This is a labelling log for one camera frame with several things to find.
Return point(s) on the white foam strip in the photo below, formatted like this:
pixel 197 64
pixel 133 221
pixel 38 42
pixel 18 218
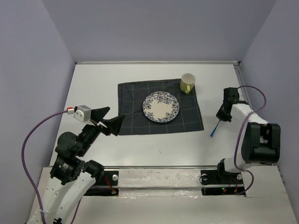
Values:
pixel 153 178

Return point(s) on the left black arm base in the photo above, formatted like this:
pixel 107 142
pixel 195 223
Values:
pixel 107 186

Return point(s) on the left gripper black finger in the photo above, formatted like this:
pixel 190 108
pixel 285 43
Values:
pixel 97 115
pixel 114 124

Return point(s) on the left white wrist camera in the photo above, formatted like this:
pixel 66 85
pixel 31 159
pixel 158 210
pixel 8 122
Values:
pixel 81 113

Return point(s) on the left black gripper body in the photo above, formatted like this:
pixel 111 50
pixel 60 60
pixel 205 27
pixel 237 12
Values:
pixel 90 132

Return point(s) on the dark grey checked cloth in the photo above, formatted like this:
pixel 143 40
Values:
pixel 130 99

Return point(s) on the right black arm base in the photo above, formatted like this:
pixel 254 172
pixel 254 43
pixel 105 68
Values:
pixel 215 184

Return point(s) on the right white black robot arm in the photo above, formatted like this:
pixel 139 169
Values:
pixel 258 141

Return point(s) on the pale yellow cup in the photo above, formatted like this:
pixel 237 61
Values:
pixel 187 83

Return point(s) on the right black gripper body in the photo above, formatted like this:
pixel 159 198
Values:
pixel 223 115

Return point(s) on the blue white patterned plate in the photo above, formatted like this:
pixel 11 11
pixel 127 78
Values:
pixel 160 107

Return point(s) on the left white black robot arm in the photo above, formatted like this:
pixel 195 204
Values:
pixel 70 176

